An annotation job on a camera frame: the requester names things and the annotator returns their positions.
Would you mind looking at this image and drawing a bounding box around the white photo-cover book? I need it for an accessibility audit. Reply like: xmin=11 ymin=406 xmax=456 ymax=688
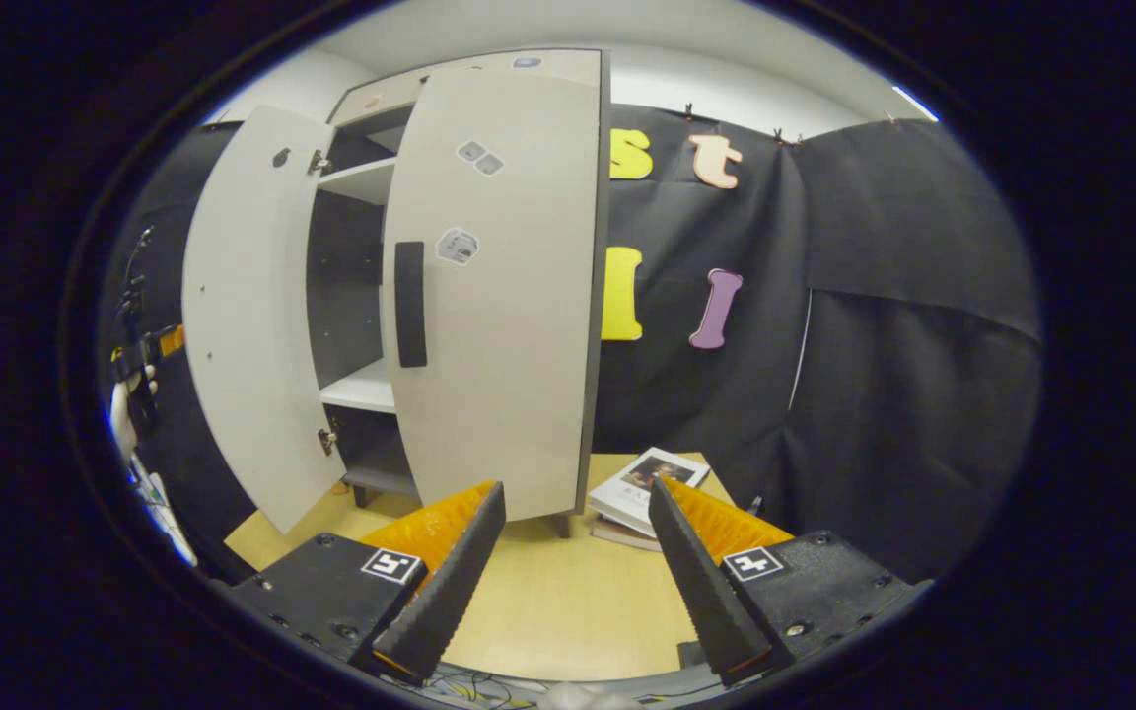
xmin=588 ymin=447 xmax=712 ymax=538

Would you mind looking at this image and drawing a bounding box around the white and grey cabinet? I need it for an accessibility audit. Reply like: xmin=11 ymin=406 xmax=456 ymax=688
xmin=307 ymin=47 xmax=613 ymax=540

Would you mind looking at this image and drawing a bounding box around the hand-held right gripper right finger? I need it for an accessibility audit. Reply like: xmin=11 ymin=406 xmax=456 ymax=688
xmin=647 ymin=476 xmax=924 ymax=686

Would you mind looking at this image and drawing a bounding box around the dark-edged book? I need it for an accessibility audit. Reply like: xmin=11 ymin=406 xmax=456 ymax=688
xmin=591 ymin=518 xmax=663 ymax=553

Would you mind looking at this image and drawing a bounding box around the white cabinet door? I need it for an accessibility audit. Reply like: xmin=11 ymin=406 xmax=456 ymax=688
xmin=381 ymin=67 xmax=601 ymax=524
xmin=181 ymin=106 xmax=344 ymax=535

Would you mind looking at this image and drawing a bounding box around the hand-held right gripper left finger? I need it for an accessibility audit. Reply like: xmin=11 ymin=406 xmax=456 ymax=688
xmin=223 ymin=480 xmax=508 ymax=686

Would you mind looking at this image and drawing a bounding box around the black door handle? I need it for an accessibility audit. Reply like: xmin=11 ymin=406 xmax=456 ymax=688
xmin=393 ymin=241 xmax=428 ymax=369

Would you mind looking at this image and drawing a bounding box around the black backdrop cloth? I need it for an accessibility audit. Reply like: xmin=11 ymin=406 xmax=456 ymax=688
xmin=588 ymin=104 xmax=1042 ymax=583

